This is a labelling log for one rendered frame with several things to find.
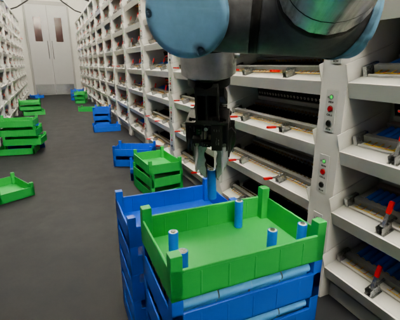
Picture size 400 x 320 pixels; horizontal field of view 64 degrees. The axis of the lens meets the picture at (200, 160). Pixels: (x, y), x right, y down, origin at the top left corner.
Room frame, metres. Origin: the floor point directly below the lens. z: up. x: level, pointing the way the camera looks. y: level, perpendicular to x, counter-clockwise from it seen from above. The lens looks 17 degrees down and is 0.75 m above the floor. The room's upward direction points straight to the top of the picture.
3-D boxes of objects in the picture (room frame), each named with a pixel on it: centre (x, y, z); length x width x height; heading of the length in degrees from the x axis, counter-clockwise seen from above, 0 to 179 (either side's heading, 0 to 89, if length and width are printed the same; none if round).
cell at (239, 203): (0.65, -0.09, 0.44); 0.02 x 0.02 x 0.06
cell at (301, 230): (0.54, -0.19, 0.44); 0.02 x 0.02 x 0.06
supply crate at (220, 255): (0.56, -0.06, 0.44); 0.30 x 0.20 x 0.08; 113
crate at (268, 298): (0.56, -0.06, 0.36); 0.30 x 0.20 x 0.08; 113
